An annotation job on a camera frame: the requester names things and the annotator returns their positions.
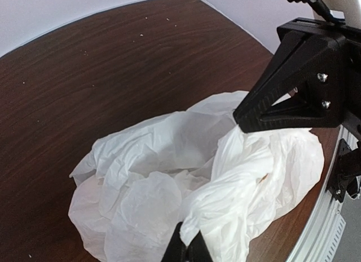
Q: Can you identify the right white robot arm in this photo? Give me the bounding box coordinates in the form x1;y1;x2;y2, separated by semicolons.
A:
233;0;360;137

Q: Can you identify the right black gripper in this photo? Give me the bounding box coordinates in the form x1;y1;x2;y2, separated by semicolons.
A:
233;19;360;137

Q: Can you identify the front aluminium rail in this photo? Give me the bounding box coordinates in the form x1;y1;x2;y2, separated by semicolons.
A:
287;126;356;262

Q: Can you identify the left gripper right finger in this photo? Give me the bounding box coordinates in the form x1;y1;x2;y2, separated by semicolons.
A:
186;232;213;262

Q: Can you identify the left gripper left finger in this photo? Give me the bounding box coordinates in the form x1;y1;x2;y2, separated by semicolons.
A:
161;222;187;262

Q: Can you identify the white plastic bag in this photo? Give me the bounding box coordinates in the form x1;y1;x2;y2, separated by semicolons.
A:
68;91;324;261

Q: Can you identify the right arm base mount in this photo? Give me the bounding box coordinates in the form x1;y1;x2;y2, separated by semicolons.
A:
327;139;360;203

